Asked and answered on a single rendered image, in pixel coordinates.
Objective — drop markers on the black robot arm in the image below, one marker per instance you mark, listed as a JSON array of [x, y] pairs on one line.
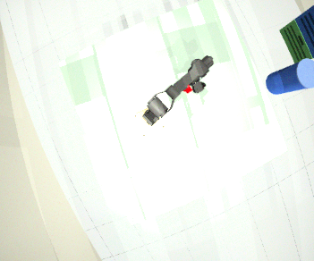
[[199, 68]]

